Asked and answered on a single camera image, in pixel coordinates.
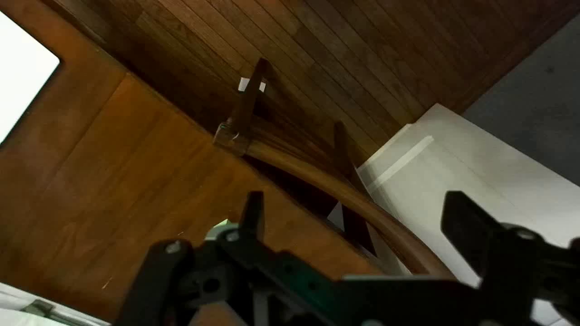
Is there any dark wooden curved-back chair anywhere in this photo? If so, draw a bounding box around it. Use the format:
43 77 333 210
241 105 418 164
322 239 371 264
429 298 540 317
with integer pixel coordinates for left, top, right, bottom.
210 56 456 279

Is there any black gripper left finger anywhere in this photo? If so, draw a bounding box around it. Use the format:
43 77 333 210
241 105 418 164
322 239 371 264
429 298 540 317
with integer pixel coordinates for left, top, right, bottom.
112 190 340 326

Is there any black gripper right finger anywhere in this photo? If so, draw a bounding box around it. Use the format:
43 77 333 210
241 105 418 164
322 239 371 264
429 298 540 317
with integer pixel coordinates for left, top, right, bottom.
440 188 580 326

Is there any green binder with white pages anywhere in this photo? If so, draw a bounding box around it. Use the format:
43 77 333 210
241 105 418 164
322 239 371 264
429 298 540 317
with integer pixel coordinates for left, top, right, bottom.
0 280 112 326

